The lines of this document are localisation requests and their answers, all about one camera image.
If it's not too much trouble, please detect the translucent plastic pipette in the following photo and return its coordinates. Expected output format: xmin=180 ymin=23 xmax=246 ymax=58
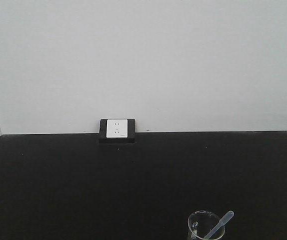
xmin=203 ymin=210 xmax=235 ymax=240

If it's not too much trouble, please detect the black socket housing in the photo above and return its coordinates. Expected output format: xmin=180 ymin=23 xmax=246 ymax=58
xmin=98 ymin=119 xmax=136 ymax=144

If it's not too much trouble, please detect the clear glass beaker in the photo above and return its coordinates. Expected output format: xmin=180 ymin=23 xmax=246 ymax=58
xmin=186 ymin=210 xmax=220 ymax=240

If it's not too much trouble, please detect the white wall power socket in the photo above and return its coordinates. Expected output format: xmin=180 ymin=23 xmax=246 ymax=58
xmin=106 ymin=119 xmax=128 ymax=139

